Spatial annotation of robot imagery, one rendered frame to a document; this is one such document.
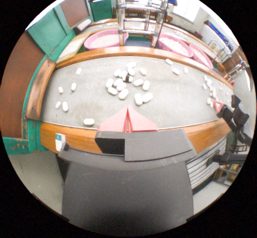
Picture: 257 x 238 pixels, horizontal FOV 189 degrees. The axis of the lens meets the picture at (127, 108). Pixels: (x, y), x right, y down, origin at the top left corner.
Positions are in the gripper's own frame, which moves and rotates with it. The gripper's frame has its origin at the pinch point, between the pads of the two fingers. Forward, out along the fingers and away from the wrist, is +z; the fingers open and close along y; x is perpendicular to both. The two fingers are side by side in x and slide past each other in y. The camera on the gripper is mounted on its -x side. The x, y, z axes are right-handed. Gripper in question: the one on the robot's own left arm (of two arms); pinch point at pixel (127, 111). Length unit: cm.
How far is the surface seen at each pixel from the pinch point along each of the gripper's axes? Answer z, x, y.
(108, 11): 219, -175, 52
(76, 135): 1.2, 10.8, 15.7
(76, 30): 50, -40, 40
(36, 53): 14, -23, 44
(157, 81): 17.4, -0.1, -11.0
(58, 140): -2.2, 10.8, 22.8
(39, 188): -67, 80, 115
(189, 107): 9.8, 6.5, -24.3
